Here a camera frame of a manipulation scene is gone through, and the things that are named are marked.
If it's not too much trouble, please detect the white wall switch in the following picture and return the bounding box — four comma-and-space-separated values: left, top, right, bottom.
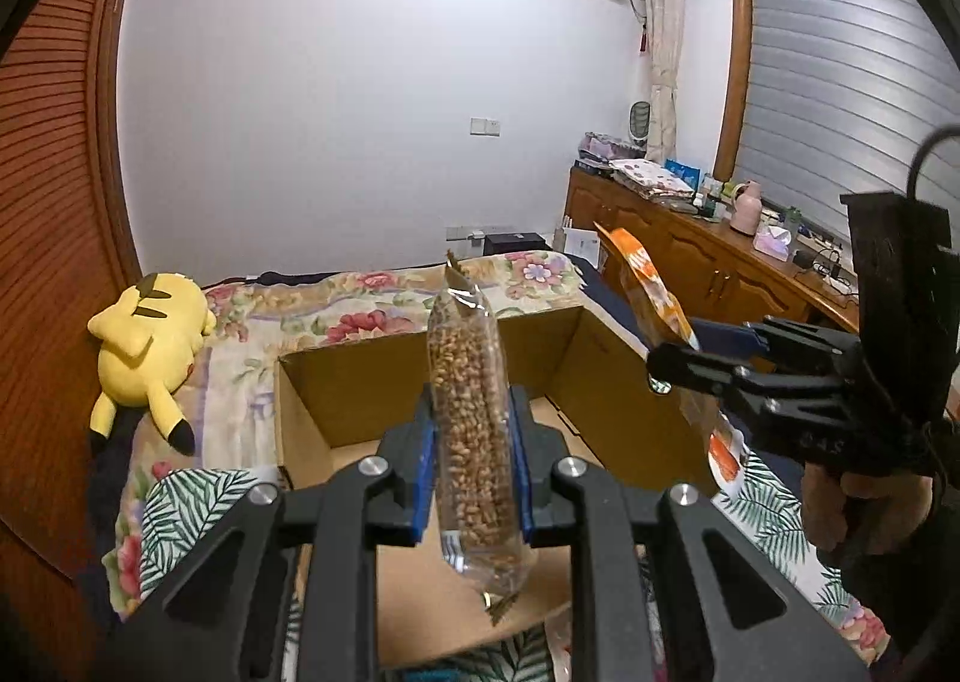
469, 118, 501, 137

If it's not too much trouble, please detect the blue box on sideboard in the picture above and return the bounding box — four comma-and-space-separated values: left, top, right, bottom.
664, 158, 701, 191

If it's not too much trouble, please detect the person's right hand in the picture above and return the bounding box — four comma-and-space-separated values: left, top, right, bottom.
800, 464, 934, 568

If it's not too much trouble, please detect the brown cardboard box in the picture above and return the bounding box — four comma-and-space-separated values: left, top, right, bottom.
275, 306, 713, 668

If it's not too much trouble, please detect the wooden louvered wardrobe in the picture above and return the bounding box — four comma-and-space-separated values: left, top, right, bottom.
0, 0, 145, 653

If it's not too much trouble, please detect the orange snack packet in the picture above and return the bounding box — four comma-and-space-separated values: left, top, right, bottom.
592, 222, 749, 495

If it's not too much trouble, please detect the pink tissue box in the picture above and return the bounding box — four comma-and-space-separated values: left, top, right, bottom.
754, 223, 794, 262

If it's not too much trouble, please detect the folded floral cloth stack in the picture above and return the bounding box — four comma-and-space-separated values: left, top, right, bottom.
610, 158, 695, 201

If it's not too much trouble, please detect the pink thermos bottle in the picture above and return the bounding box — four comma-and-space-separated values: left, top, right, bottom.
731, 180, 763, 237

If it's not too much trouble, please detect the palm leaf patterned cushion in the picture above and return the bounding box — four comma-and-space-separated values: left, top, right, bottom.
138, 448, 858, 682

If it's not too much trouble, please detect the wooden sideboard cabinet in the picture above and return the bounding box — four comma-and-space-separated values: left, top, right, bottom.
565, 166, 859, 333

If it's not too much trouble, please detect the yellow Pikachu plush toy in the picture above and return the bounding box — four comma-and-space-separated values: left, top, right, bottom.
86, 272, 217, 456

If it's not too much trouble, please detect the beige floral curtain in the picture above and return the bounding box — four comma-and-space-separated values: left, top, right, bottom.
644, 0, 685, 161

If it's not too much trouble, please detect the floral bed sheet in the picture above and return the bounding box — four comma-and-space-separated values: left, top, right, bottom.
103, 251, 892, 680

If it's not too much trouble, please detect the small white desk fan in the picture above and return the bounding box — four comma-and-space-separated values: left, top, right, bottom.
628, 100, 651, 145

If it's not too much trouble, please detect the grey window roller blind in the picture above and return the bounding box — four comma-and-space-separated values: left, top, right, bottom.
736, 0, 958, 240

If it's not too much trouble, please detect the clear grain bar packet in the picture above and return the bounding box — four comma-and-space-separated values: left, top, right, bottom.
427, 258, 535, 623

